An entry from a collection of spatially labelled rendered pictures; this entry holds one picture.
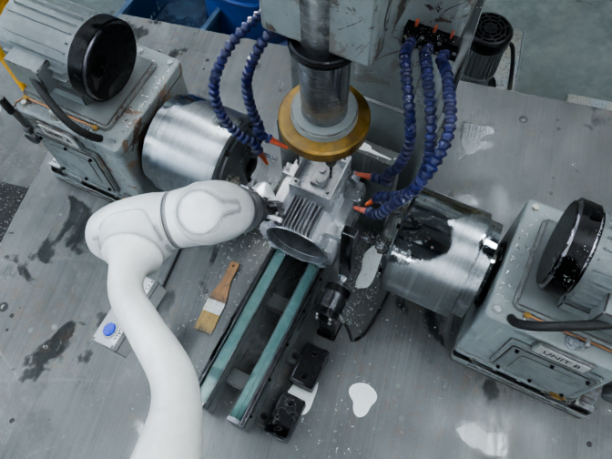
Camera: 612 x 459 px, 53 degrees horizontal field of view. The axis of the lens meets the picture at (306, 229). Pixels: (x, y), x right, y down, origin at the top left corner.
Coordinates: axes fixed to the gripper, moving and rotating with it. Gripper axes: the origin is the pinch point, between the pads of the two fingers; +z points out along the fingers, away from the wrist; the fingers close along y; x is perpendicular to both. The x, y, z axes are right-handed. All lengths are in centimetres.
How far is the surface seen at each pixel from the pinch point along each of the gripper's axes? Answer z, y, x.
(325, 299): 0.6, -18.4, 14.0
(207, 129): 0.2, 21.1, -10.2
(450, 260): -1.4, -39.2, -4.9
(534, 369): 6, -64, 10
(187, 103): 3.4, 29.4, -13.9
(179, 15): 156, 124, -49
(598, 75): 183, -73, -94
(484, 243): 1.7, -44.4, -10.5
